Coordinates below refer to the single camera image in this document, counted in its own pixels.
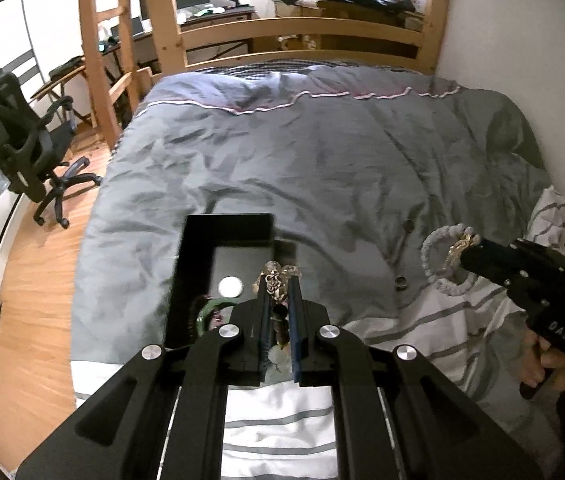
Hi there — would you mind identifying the white bead bracelet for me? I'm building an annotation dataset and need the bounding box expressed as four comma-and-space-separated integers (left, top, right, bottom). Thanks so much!
421, 223, 480, 286
433, 271, 480, 299

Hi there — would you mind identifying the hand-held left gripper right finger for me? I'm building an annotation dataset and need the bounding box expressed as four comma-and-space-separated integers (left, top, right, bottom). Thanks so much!
289, 279, 544, 480

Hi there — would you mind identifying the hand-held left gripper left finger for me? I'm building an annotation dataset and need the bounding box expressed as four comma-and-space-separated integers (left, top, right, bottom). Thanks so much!
15, 280, 274, 480

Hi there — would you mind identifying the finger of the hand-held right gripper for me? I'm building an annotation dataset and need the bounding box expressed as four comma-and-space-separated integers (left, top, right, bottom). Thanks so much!
457, 236, 515, 287

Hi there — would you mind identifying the green bangle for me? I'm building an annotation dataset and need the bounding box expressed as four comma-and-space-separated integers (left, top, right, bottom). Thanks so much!
195, 297, 241, 334

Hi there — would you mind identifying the black office chair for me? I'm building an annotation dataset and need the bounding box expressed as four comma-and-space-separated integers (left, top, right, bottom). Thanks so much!
0, 66, 104, 230

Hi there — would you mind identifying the grey duvet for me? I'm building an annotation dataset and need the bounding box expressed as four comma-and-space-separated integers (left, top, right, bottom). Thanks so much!
70, 62, 554, 403

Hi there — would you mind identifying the dark computer desk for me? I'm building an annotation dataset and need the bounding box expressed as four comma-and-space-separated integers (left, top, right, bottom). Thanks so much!
97, 4, 258, 63

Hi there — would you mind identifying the black jewelry box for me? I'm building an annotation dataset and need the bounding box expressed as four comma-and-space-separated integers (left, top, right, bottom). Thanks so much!
162, 213, 276, 357

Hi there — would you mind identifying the wooden dresser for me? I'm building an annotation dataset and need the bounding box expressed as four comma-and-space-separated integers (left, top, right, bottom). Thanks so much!
272, 0, 426, 54

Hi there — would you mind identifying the round silver disc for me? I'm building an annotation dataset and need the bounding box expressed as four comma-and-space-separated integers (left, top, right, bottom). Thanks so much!
218, 276, 244, 300

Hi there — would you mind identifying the person's right hand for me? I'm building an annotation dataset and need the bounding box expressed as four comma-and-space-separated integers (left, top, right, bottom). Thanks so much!
521, 331, 565, 403

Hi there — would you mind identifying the wooden bed frame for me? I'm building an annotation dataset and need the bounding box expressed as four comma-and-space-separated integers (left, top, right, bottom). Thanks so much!
78, 0, 454, 150

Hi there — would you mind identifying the wooden folding table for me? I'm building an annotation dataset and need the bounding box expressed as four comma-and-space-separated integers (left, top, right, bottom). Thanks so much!
30, 62, 89, 127

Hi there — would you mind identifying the open laptop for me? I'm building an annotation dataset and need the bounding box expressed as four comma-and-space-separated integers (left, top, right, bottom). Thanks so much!
109, 16, 146, 42

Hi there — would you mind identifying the clear bead charm bracelet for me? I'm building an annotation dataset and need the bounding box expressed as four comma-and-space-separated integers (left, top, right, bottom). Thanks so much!
257, 260, 304, 379

